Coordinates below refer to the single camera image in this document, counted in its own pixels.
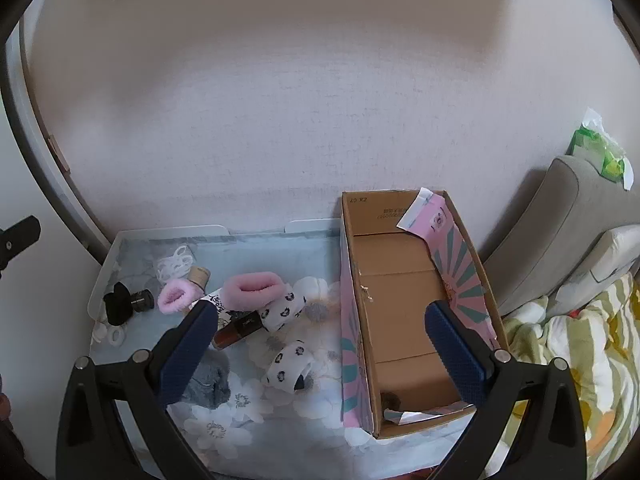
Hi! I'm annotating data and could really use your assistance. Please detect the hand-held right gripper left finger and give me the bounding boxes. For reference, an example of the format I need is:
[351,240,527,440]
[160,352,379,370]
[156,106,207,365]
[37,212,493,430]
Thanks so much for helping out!
[56,300,221,480]

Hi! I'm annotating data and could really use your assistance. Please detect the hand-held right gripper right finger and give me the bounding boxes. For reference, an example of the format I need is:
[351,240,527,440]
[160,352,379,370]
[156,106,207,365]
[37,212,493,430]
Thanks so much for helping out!
[424,300,587,480]

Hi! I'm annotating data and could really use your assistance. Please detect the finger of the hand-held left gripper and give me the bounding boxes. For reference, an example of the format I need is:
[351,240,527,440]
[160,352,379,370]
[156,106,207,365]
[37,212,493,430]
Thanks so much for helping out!
[0,216,42,273]

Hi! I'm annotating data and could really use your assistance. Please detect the socks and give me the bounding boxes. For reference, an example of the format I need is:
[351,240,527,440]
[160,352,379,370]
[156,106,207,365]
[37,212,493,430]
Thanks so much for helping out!
[180,352,232,408]

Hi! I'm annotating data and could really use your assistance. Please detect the red lip gloss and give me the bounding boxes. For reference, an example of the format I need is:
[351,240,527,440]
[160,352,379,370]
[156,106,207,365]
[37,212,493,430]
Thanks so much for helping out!
[211,308,265,350]

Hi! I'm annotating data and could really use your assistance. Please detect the pink fluffy scrunchie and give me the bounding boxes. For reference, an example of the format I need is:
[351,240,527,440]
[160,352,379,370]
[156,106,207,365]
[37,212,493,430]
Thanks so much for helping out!
[157,279,201,315]

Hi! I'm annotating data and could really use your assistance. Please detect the black and white printed packet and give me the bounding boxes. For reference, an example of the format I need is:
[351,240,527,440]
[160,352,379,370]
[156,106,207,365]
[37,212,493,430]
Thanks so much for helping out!
[197,287,236,321]

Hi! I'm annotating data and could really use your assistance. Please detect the pink fluffy wristband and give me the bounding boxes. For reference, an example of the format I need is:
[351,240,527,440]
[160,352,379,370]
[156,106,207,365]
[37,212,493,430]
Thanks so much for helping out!
[221,271,281,311]

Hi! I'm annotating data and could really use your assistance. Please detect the pink floral cardboard box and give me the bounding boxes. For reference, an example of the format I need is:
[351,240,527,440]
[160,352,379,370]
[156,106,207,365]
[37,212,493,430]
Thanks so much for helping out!
[340,187,511,441]

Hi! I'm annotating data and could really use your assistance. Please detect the white leopard print band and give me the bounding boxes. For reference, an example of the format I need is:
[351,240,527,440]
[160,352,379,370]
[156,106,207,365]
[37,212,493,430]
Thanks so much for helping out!
[257,285,307,333]
[261,339,313,392]

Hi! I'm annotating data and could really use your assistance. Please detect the floral tablecloth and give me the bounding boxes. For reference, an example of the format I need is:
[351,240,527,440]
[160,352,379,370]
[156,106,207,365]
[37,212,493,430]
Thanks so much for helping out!
[92,230,476,478]

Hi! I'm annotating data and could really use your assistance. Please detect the green floral blanket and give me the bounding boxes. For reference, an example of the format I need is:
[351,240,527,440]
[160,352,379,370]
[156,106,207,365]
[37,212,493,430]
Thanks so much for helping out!
[500,272,640,480]

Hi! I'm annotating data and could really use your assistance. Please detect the grey cushion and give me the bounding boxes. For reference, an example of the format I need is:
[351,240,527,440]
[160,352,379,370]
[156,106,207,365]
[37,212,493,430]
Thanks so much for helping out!
[482,155,633,318]

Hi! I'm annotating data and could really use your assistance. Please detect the white pillow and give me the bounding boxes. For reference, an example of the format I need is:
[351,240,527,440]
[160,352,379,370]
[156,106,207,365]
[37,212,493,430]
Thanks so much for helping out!
[547,225,640,318]

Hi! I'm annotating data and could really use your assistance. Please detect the green tissue pack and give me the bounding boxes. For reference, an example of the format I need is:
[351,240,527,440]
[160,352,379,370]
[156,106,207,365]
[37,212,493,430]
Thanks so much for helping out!
[566,107,636,191]

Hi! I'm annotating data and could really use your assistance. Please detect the white door frame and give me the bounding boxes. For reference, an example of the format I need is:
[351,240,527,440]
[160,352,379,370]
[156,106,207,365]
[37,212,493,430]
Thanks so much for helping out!
[5,25,113,266]

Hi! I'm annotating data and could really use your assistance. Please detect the pile of white hair ties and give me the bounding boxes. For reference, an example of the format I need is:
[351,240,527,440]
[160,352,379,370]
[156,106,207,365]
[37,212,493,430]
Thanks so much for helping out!
[156,242,195,283]

